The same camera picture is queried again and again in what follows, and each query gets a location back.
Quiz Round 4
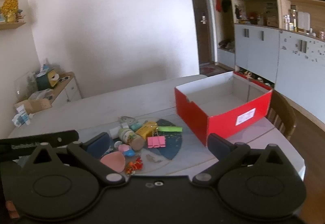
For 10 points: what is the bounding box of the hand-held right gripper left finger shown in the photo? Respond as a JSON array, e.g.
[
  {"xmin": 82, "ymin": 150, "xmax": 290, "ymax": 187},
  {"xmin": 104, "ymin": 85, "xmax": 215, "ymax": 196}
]
[{"xmin": 22, "ymin": 132, "xmax": 127, "ymax": 186}]

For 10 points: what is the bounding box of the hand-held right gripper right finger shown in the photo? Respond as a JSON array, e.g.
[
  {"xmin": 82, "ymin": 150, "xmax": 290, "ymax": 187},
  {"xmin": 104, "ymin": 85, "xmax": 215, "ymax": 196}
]
[{"xmin": 192, "ymin": 133, "xmax": 288, "ymax": 186}]

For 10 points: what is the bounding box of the pink doll keychain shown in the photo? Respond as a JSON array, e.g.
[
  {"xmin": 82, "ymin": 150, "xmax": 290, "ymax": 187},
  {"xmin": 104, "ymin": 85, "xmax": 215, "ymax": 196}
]
[{"xmin": 117, "ymin": 144, "xmax": 135, "ymax": 157}]

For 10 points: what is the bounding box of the green lid glass jar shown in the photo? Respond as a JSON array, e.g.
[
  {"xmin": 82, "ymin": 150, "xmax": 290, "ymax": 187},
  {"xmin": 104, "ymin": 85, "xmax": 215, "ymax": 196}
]
[{"xmin": 118, "ymin": 128, "xmax": 145, "ymax": 151}]

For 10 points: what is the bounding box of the red cardboard box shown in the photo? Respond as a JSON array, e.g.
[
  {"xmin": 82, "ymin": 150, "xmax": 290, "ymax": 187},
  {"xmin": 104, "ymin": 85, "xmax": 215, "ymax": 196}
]
[{"xmin": 174, "ymin": 71, "xmax": 273, "ymax": 147}]

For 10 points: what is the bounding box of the green highlighter pen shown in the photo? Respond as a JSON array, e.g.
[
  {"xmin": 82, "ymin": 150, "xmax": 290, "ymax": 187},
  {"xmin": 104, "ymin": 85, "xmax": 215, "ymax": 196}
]
[{"xmin": 157, "ymin": 126, "xmax": 183, "ymax": 132}]

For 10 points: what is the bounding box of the pink oval sponge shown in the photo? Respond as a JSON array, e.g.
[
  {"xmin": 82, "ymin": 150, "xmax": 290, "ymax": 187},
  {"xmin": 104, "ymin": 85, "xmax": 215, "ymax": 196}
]
[{"xmin": 100, "ymin": 152, "xmax": 126, "ymax": 172}]

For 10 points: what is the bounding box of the white blue tube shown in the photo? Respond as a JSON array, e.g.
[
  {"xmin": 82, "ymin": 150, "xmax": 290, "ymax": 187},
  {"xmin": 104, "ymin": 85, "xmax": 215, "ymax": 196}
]
[{"xmin": 12, "ymin": 104, "xmax": 31, "ymax": 127}]

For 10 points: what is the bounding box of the brown cardboard box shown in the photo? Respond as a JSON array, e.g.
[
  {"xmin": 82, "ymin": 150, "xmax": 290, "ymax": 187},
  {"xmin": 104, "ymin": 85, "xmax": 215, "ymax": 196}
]
[{"xmin": 15, "ymin": 99, "xmax": 52, "ymax": 114}]

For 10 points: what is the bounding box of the yellow small box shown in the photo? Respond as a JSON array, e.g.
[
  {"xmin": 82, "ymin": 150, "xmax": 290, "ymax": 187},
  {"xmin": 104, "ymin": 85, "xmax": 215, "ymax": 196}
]
[{"xmin": 135, "ymin": 121, "xmax": 158, "ymax": 138}]

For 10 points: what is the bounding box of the pink binder clip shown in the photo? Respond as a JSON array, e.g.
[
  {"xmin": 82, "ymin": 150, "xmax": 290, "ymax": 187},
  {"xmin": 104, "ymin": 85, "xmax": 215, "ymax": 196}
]
[{"xmin": 147, "ymin": 136, "xmax": 166, "ymax": 149}]

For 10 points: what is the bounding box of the white low sideboard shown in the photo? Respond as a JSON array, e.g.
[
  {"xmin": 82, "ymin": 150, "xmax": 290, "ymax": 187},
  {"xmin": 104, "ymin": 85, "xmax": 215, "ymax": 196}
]
[{"xmin": 43, "ymin": 72, "xmax": 82, "ymax": 108}]

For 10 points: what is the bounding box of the green tissue box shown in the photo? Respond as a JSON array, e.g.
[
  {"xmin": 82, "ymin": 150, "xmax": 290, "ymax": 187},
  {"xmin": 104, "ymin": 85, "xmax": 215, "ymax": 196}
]
[{"xmin": 36, "ymin": 68, "xmax": 59, "ymax": 90}]

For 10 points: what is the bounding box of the wooden chair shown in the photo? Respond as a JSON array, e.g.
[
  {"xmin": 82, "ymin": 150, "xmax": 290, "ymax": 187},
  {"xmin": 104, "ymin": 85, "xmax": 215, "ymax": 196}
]
[{"xmin": 266, "ymin": 93, "xmax": 297, "ymax": 141}]

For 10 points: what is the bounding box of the red doormat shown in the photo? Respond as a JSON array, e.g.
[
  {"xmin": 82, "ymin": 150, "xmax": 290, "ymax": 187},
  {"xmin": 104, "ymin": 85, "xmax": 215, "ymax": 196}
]
[{"xmin": 199, "ymin": 65, "xmax": 233, "ymax": 77}]

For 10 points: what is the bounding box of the dark brown door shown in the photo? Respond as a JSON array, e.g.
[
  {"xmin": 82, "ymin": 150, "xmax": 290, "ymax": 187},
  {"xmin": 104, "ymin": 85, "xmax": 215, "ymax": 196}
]
[{"xmin": 187, "ymin": 0, "xmax": 216, "ymax": 66}]

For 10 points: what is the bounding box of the row of shelf figurines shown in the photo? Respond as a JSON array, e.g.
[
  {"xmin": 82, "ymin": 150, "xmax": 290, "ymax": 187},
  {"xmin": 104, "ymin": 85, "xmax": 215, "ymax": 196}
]
[{"xmin": 235, "ymin": 4, "xmax": 279, "ymax": 27}]

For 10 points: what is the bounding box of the yellow flower ornament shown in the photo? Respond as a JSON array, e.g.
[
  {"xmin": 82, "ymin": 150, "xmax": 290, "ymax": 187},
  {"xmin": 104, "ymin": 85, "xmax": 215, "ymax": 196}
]
[{"xmin": 1, "ymin": 0, "xmax": 20, "ymax": 23}]

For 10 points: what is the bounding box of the row of small bottles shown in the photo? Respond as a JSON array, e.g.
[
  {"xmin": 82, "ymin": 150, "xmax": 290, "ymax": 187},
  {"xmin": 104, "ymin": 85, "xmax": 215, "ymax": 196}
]
[{"xmin": 284, "ymin": 5, "xmax": 317, "ymax": 36}]

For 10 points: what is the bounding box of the white wooden wall cabinet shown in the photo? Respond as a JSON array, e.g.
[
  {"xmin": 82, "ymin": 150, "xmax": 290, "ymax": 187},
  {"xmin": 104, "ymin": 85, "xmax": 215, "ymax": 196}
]
[{"xmin": 206, "ymin": 0, "xmax": 325, "ymax": 123}]

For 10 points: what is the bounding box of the wooden wall shelf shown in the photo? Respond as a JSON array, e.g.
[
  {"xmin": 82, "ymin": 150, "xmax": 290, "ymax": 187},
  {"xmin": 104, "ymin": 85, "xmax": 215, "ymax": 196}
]
[{"xmin": 0, "ymin": 22, "xmax": 27, "ymax": 31}]

